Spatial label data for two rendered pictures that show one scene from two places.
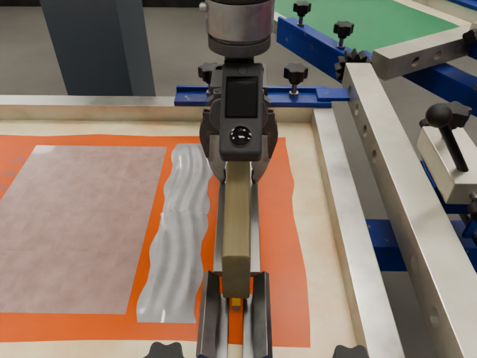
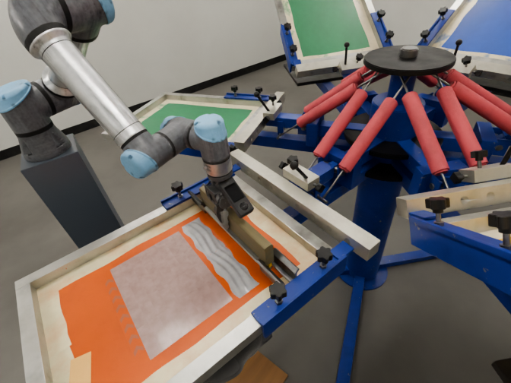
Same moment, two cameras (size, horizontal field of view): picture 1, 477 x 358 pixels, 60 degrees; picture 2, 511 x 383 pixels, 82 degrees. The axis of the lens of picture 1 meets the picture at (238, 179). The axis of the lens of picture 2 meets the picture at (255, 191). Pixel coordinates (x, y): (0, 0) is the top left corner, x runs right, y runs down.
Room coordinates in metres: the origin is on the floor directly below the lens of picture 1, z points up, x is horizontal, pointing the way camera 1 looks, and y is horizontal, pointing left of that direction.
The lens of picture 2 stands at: (-0.14, 0.30, 1.68)
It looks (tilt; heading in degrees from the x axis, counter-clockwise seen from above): 40 degrees down; 326
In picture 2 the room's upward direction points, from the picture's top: 7 degrees counter-clockwise
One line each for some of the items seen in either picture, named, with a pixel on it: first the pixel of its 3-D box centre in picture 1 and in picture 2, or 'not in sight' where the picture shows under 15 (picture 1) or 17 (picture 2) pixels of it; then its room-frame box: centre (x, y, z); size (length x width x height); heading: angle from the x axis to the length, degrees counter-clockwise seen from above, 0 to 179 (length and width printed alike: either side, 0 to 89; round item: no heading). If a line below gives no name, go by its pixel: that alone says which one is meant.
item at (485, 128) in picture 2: not in sight; (390, 135); (0.42, -0.84, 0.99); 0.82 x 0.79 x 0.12; 89
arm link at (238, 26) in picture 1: (236, 15); (217, 164); (0.46, 0.00, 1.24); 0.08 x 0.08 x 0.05
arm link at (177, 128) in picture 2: not in sight; (179, 134); (0.55, 0.05, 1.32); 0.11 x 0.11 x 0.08; 20
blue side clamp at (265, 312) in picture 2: not in sight; (302, 288); (0.16, -0.02, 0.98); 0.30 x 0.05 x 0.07; 89
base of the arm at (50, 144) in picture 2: not in sight; (40, 137); (1.06, 0.35, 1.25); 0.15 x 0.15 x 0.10
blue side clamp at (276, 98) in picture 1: (252, 106); (201, 192); (0.72, -0.03, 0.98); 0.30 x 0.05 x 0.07; 89
